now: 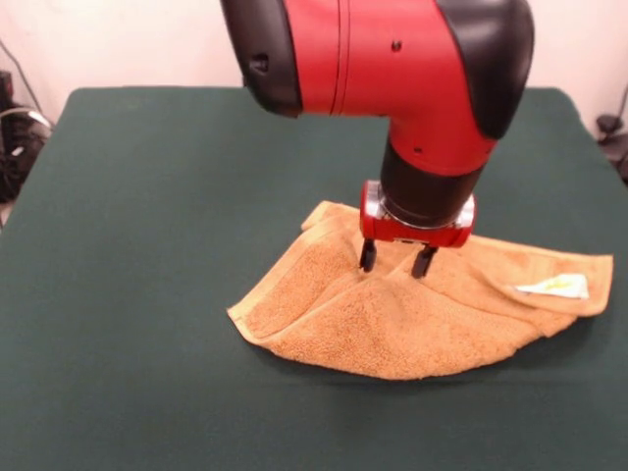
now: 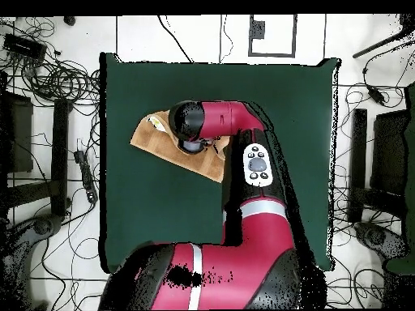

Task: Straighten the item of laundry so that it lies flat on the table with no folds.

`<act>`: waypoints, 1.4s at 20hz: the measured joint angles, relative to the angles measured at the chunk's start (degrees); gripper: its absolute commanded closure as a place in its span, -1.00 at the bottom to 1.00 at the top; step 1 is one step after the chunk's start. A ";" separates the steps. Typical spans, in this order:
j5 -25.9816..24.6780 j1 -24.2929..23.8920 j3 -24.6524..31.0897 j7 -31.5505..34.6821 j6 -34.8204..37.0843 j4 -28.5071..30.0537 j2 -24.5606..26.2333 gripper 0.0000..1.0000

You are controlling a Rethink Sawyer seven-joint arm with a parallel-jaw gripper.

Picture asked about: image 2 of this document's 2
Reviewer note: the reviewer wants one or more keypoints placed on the black rod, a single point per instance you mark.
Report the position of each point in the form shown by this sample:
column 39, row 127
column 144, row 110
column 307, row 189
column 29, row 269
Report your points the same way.
column 373, row 48

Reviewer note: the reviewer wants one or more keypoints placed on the black office chair base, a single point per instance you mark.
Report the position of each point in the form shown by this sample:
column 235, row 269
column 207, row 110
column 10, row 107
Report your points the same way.
column 42, row 226
column 376, row 238

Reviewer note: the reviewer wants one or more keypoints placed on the black power adapter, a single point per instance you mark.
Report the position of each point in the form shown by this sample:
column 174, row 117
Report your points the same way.
column 376, row 95

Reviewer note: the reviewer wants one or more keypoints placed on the grey rectangular frame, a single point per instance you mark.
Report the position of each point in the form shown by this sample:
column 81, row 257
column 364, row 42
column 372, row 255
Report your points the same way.
column 272, row 55

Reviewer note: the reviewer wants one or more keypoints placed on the dark green fabric object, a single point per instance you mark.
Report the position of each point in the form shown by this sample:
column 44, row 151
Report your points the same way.
column 410, row 145

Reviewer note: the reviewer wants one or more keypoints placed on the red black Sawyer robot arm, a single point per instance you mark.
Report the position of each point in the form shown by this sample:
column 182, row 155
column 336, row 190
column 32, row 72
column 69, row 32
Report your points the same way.
column 253, row 233

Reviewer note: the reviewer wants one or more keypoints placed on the small black round object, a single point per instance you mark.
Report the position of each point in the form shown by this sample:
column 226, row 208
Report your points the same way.
column 69, row 20

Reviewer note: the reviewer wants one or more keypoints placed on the black network switch box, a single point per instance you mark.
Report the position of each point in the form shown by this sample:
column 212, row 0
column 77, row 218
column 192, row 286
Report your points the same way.
column 24, row 48

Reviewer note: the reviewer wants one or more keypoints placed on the black stand bar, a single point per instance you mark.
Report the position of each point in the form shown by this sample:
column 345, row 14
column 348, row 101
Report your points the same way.
column 60, row 155
column 358, row 162

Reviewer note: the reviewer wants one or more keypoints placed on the dark green table cloth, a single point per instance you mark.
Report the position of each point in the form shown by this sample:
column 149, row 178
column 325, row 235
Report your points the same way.
column 146, row 210

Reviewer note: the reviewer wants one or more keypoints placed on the dark flat panel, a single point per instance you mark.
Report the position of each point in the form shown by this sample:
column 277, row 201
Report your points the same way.
column 19, row 136
column 389, row 152

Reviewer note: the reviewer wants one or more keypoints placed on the orange terry towel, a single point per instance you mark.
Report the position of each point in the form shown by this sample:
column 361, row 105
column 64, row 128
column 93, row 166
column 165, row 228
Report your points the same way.
column 162, row 142

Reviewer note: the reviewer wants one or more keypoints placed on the black power strip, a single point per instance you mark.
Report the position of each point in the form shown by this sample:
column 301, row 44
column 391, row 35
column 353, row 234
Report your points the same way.
column 87, row 176

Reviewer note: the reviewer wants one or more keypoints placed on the small grey square plate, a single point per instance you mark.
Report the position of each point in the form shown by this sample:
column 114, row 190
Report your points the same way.
column 258, row 29

